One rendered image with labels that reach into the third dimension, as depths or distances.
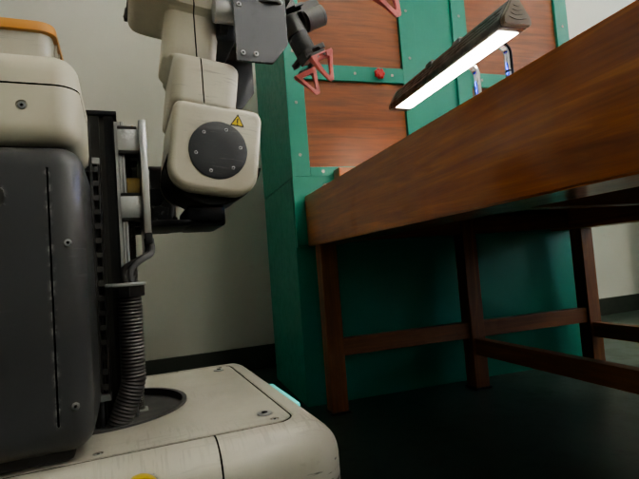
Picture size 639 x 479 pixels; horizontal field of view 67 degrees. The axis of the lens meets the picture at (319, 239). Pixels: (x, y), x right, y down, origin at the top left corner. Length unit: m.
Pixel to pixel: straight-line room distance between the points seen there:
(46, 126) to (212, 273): 1.86
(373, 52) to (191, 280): 1.36
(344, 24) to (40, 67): 1.48
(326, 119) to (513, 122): 1.19
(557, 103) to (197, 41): 0.64
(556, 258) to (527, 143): 1.65
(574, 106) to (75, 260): 0.66
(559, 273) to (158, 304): 1.86
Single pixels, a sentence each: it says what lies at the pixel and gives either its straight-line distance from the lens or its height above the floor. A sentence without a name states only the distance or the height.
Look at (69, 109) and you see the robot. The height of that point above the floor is 0.74.
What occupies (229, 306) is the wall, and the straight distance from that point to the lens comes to 2.52.
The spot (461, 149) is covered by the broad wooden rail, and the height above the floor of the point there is 0.69.
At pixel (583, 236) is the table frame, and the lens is 2.28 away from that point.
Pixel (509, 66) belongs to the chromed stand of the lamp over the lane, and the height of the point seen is 1.04.
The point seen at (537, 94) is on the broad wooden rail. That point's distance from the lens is 0.75.
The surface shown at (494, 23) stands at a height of 1.06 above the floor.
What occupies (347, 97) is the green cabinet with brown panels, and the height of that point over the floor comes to 1.15.
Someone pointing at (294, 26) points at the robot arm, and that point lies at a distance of 1.38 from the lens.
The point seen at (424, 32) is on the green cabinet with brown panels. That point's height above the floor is 1.43.
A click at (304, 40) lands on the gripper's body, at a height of 1.10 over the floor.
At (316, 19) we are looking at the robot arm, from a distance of 1.42.
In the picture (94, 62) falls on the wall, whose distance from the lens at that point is 2.68.
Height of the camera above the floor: 0.51
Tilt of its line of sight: 3 degrees up
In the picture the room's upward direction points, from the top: 4 degrees counter-clockwise
